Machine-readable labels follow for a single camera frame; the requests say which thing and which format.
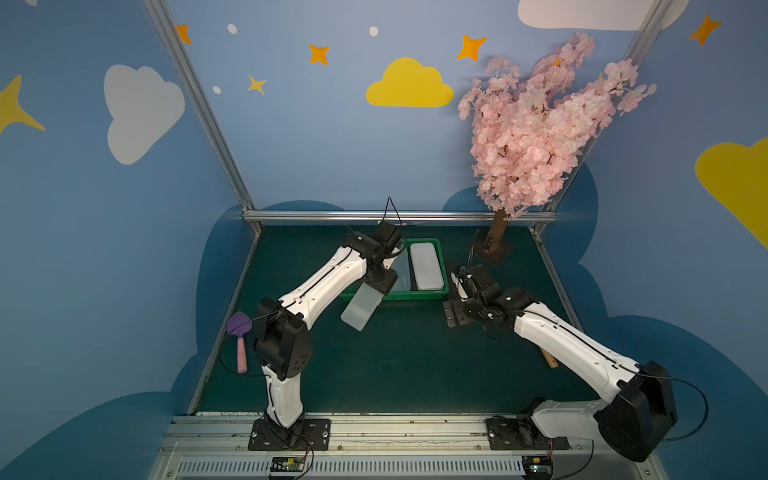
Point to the left circuit board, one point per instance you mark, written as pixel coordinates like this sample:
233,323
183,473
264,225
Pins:
281,466

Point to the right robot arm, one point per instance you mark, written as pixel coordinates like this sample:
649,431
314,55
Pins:
635,407

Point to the right circuit board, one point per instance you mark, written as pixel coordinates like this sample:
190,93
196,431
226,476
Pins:
537,468

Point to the frosted pencil case front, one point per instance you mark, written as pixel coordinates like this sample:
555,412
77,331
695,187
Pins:
361,307

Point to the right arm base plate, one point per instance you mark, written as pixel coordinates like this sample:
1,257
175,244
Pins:
510,434

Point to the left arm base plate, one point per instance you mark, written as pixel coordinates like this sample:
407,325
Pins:
304,434

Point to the green plastic storage tray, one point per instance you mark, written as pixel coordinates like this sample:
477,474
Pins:
414,294

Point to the black pencil case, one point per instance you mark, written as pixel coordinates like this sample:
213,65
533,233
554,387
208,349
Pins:
451,315

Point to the light blue pencil case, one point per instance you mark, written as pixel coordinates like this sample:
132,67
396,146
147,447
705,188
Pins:
402,267

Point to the purple pink toy shovel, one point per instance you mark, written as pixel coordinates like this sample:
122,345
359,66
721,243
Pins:
238,325

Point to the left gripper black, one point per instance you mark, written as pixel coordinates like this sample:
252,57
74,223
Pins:
381,279

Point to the circuit board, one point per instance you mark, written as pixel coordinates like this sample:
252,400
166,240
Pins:
281,466
537,468

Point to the aluminium front rail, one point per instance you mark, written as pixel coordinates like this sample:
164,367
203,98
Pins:
379,446

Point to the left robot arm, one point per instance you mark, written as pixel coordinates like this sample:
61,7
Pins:
282,329

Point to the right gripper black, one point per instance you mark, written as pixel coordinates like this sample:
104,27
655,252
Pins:
459,306

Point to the pink blossom artificial tree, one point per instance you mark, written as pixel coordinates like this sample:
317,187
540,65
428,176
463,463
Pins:
528,133

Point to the white opaque pencil case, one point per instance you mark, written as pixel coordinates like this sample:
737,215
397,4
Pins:
427,270

